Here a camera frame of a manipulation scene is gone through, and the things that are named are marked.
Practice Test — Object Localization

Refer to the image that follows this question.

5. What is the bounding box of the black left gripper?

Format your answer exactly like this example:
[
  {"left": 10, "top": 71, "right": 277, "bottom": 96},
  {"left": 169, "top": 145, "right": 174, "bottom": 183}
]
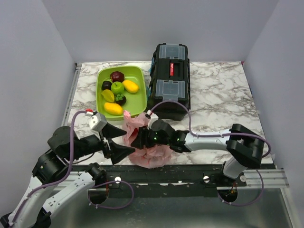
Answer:
[{"left": 66, "top": 122, "right": 136, "bottom": 162}]

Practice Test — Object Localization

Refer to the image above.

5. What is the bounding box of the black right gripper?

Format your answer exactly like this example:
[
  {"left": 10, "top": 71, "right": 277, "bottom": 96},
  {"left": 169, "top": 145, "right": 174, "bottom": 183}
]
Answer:
[{"left": 131, "top": 124, "right": 171, "bottom": 149}]

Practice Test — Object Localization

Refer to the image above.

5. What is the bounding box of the pink plastic bag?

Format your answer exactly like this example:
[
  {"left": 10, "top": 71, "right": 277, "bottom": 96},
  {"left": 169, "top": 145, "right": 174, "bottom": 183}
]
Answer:
[{"left": 122, "top": 110, "right": 173, "bottom": 169}]

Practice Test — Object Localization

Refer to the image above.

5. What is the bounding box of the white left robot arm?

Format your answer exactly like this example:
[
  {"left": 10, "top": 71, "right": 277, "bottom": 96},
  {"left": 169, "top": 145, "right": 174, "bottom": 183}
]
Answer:
[{"left": 0, "top": 123, "right": 135, "bottom": 228}]

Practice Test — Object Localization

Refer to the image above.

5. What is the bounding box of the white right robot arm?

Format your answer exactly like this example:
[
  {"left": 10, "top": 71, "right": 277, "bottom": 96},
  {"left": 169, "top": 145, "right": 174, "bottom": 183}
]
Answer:
[{"left": 131, "top": 119, "right": 265, "bottom": 186}]

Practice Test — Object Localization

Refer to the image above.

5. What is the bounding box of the yellow fake mango lower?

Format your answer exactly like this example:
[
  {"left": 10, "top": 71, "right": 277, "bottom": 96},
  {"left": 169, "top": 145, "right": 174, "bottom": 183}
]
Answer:
[{"left": 104, "top": 102, "right": 124, "bottom": 115}]

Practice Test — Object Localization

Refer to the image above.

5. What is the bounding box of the yellow fake mango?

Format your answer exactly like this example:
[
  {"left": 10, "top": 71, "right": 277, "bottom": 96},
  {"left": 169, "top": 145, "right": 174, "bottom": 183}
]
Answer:
[
  {"left": 122, "top": 80, "right": 139, "bottom": 94},
  {"left": 104, "top": 102, "right": 124, "bottom": 115}
]

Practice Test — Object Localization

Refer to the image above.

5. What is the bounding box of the fake mangosteen green top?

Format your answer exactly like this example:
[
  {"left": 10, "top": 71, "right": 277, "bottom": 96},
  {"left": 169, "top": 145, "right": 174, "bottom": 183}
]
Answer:
[{"left": 115, "top": 94, "right": 127, "bottom": 106}]

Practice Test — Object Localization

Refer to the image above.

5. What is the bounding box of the yellow fake starfruit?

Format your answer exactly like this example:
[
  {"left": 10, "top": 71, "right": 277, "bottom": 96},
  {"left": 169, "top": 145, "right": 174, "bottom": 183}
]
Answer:
[{"left": 101, "top": 89, "right": 115, "bottom": 103}]

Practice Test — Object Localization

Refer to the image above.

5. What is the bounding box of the green fake apple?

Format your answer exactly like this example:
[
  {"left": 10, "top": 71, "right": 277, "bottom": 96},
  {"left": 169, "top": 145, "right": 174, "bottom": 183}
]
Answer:
[{"left": 111, "top": 82, "right": 124, "bottom": 95}]

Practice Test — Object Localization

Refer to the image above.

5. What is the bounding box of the yellow fake mango upper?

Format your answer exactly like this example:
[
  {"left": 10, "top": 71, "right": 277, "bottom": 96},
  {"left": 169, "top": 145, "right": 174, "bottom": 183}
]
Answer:
[{"left": 122, "top": 80, "right": 139, "bottom": 94}]

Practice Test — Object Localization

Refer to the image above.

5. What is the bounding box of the dark purple fake plum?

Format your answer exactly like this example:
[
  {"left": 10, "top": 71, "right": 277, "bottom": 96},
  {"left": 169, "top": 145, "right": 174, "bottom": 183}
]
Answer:
[{"left": 102, "top": 81, "right": 112, "bottom": 91}]

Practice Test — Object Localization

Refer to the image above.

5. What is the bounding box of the dark red fake apple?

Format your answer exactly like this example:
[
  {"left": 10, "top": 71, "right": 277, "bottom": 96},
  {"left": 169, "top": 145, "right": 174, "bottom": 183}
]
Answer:
[{"left": 110, "top": 71, "right": 125, "bottom": 83}]

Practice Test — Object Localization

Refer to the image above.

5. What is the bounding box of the green plastic tray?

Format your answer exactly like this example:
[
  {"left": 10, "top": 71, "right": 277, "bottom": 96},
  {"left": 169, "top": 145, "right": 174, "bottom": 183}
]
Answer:
[{"left": 95, "top": 66, "right": 147, "bottom": 121}]

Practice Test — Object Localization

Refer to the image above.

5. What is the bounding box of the black plastic toolbox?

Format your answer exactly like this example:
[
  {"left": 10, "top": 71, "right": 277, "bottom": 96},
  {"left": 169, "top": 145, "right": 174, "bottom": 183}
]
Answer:
[{"left": 146, "top": 43, "right": 190, "bottom": 121}]

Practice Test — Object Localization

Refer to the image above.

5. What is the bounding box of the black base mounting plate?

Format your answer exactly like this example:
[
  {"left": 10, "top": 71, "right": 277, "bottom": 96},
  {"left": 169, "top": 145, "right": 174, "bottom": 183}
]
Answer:
[{"left": 102, "top": 165, "right": 246, "bottom": 199}]

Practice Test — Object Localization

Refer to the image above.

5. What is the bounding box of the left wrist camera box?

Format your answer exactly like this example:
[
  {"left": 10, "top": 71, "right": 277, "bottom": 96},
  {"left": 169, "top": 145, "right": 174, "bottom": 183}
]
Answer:
[{"left": 89, "top": 112, "right": 107, "bottom": 132}]

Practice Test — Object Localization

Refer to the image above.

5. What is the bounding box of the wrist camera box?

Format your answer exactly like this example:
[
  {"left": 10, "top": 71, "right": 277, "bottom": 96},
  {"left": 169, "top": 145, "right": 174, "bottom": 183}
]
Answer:
[
  {"left": 89, "top": 112, "right": 107, "bottom": 132},
  {"left": 145, "top": 110, "right": 159, "bottom": 129}
]

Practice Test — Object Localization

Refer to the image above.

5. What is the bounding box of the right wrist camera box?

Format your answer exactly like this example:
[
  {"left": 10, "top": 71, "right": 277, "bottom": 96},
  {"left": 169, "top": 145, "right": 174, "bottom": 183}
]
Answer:
[{"left": 145, "top": 110, "right": 159, "bottom": 129}]

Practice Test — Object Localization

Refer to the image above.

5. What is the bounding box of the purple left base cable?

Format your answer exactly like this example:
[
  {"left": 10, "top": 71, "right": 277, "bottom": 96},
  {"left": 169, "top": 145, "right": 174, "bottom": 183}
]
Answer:
[{"left": 87, "top": 180, "right": 134, "bottom": 210}]

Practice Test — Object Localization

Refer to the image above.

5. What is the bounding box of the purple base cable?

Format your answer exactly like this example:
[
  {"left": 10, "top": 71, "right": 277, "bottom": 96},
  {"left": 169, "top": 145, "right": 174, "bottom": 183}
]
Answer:
[
  {"left": 87, "top": 180, "right": 134, "bottom": 210},
  {"left": 216, "top": 168, "right": 265, "bottom": 207}
]

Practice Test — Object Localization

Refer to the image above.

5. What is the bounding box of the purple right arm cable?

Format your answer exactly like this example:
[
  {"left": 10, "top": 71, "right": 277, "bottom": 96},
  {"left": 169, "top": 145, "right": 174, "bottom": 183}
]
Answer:
[{"left": 148, "top": 100, "right": 272, "bottom": 158}]

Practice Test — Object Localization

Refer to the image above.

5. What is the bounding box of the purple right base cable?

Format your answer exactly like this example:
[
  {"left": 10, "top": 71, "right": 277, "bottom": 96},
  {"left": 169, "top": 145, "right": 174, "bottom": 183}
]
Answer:
[{"left": 216, "top": 168, "right": 265, "bottom": 207}]

